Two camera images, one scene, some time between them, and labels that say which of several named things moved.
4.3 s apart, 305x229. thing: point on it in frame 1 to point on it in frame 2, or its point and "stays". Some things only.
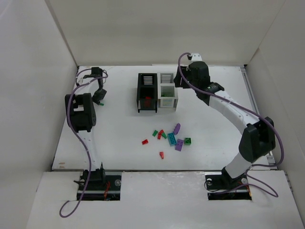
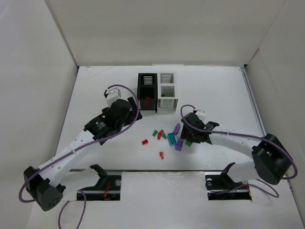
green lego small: [155, 133] stays
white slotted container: [167, 92] stays
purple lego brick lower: [179, 144] stays
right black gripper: [179, 78] to [187, 133]
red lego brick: [145, 142] stays
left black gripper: [99, 95] to [133, 108]
